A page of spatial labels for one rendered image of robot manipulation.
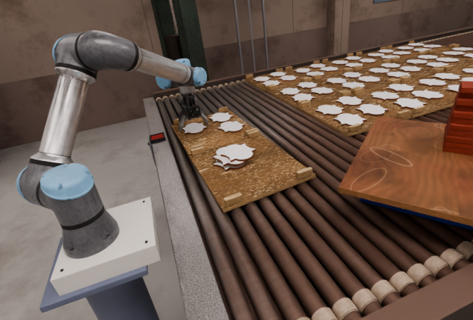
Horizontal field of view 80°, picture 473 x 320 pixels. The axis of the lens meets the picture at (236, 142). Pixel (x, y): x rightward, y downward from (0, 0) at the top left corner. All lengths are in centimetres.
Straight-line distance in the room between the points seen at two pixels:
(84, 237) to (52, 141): 29
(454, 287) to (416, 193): 20
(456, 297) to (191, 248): 59
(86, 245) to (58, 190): 17
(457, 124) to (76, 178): 104
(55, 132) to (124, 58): 30
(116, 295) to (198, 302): 37
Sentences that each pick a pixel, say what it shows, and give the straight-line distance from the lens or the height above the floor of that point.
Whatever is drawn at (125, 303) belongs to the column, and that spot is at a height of 71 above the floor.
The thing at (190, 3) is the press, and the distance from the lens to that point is 363.
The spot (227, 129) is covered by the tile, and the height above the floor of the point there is 95.
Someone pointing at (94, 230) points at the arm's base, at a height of 99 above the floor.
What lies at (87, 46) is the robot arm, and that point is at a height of 144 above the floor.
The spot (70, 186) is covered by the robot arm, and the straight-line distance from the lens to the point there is 84.
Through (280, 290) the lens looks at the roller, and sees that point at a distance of 71.
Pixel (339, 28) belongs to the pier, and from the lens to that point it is 562.
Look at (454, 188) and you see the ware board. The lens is 86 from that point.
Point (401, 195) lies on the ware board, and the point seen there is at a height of 104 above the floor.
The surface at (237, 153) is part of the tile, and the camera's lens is 109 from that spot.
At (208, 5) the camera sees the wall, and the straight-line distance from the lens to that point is 480.
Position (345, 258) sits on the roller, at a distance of 79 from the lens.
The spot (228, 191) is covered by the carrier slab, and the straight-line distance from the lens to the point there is 96.
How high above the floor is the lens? 150
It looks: 26 degrees down
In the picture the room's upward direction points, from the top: 8 degrees counter-clockwise
